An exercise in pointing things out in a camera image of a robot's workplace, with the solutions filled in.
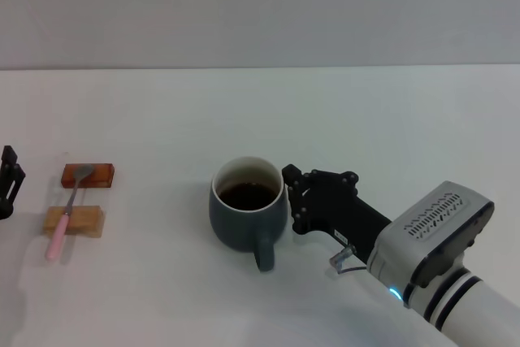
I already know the dark brown wooden block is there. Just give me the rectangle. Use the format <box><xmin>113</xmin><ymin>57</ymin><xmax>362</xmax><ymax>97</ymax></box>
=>
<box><xmin>60</xmin><ymin>163</ymin><xmax>117</xmax><ymax>190</ymax></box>

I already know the grey ceramic coffee cup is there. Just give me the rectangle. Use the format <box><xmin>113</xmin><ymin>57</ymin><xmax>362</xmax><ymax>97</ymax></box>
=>
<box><xmin>209</xmin><ymin>155</ymin><xmax>290</xmax><ymax>274</ymax></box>

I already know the grey right wrist camera housing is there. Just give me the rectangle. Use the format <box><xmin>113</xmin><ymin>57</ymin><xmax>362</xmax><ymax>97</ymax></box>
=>
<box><xmin>366</xmin><ymin>180</ymin><xmax>496</xmax><ymax>289</ymax></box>

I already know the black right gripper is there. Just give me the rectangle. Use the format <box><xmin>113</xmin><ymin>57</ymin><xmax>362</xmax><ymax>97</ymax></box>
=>
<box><xmin>281</xmin><ymin>163</ymin><xmax>393</xmax><ymax>267</ymax></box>

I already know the pink handled metal spoon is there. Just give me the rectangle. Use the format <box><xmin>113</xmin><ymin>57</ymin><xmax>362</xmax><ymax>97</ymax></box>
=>
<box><xmin>44</xmin><ymin>164</ymin><xmax>95</xmax><ymax>262</ymax></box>

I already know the light wooden block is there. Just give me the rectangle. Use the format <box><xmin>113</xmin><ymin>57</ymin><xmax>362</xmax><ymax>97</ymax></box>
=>
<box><xmin>43</xmin><ymin>205</ymin><xmax>106</xmax><ymax>238</ymax></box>

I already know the right gripper cable connector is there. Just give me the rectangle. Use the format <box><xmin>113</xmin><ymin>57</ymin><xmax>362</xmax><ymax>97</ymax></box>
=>
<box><xmin>327</xmin><ymin>243</ymin><xmax>370</xmax><ymax>280</ymax></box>

